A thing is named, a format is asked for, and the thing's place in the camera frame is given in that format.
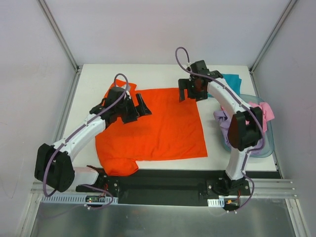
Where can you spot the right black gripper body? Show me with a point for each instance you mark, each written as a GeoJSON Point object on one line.
{"type": "Point", "coordinates": [188, 86]}

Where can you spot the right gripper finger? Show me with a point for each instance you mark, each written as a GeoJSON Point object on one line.
{"type": "Point", "coordinates": [183, 86]}
{"type": "Point", "coordinates": [202, 95]}

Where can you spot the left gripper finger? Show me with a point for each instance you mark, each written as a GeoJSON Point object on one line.
{"type": "Point", "coordinates": [141, 108]}
{"type": "Point", "coordinates": [127, 118]}

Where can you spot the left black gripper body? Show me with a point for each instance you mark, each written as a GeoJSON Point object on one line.
{"type": "Point", "coordinates": [135, 109]}

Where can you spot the orange t-shirt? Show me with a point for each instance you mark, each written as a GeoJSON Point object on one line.
{"type": "Point", "coordinates": [173, 131]}

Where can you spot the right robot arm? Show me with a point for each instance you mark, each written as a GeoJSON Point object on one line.
{"type": "Point", "coordinates": [245, 129]}

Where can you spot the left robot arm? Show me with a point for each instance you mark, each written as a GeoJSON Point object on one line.
{"type": "Point", "coordinates": [54, 164]}

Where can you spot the lavender t-shirt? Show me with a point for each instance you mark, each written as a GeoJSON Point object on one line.
{"type": "Point", "coordinates": [224, 122]}

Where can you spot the folded teal t-shirt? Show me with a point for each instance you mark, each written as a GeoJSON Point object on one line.
{"type": "Point", "coordinates": [233, 81]}

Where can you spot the pink t-shirt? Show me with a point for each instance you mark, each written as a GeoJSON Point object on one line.
{"type": "Point", "coordinates": [268, 114]}

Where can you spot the clear blue plastic basket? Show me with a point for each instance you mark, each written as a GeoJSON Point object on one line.
{"type": "Point", "coordinates": [269, 140]}

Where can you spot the left white cable duct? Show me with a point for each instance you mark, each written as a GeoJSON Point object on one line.
{"type": "Point", "coordinates": [80, 199]}

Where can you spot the white cable duct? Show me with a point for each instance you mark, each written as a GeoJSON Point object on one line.
{"type": "Point", "coordinates": [80, 199]}
{"type": "Point", "coordinates": [220, 202]}

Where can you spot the left frame post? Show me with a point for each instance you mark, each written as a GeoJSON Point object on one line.
{"type": "Point", "coordinates": [56, 30]}

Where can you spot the frame post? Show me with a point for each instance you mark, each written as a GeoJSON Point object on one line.
{"type": "Point", "coordinates": [56, 30]}
{"type": "Point", "coordinates": [273, 34]}

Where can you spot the right white cable duct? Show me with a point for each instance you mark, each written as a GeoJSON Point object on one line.
{"type": "Point", "coordinates": [220, 202]}

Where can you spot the aluminium frame rail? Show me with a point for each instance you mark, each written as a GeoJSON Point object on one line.
{"type": "Point", "coordinates": [260, 188]}

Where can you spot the right frame post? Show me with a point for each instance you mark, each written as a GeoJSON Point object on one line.
{"type": "Point", "coordinates": [273, 34]}

